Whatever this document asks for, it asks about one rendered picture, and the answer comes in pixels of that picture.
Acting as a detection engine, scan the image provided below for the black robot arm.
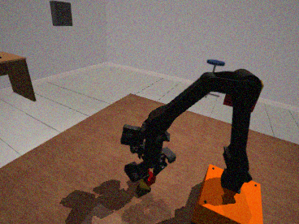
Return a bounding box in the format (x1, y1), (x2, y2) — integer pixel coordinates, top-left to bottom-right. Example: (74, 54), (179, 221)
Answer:
(120, 69), (262, 194)

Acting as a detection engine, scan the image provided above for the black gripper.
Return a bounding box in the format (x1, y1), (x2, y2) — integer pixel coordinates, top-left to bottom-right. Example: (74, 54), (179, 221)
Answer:
(124, 146), (176, 182)

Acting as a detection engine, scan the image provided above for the yellow cube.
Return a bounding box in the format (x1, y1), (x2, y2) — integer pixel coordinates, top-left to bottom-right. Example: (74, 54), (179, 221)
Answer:
(140, 179), (150, 189)

